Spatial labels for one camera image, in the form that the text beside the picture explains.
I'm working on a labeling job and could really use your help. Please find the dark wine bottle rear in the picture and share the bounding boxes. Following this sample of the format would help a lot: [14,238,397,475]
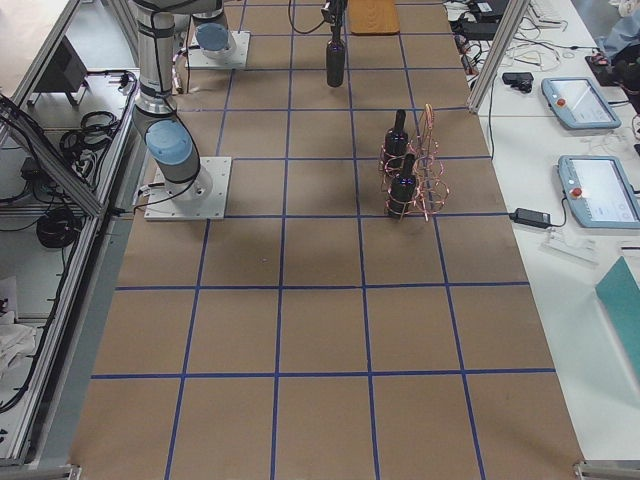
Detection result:
[383,109,409,169]

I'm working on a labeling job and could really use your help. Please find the copper wire bottle basket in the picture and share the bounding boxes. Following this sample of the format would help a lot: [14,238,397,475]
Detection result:
[378,103,450,220]

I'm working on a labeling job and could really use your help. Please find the dark wine bottle carried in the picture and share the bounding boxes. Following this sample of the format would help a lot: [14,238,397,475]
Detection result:
[325,39,346,88]

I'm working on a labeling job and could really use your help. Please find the dark wine bottle front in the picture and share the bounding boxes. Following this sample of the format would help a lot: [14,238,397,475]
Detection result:
[387,153,417,218]

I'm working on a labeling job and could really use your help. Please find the small black power adapter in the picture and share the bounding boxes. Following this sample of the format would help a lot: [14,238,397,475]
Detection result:
[509,208,551,229]

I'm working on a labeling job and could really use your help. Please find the wooden tray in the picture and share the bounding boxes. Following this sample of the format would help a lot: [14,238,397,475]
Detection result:
[347,0,400,35]

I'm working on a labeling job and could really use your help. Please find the dark wine bottle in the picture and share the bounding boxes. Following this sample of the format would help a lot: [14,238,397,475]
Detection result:
[387,153,417,218]
[383,109,409,169]

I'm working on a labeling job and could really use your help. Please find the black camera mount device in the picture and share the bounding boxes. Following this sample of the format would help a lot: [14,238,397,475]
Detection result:
[502,72,534,93]

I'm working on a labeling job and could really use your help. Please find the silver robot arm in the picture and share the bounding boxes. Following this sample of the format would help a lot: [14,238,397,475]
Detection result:
[133,1,234,202]
[193,13,235,60]

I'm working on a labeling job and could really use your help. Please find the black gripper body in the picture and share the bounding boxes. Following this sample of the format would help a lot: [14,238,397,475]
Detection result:
[328,0,347,15]

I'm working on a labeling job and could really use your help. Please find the aluminium frame post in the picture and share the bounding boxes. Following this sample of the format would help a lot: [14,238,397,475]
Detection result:
[467,0,529,114]

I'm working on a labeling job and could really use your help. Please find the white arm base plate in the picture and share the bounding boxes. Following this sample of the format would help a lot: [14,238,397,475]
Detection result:
[144,157,232,221]
[188,30,251,70]

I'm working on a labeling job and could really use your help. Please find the teach pendant near person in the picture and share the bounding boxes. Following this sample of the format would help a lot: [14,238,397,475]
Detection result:
[541,77,621,130]

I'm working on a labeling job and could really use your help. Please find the teal folder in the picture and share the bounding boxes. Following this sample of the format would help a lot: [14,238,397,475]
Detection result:
[595,257,639,377]

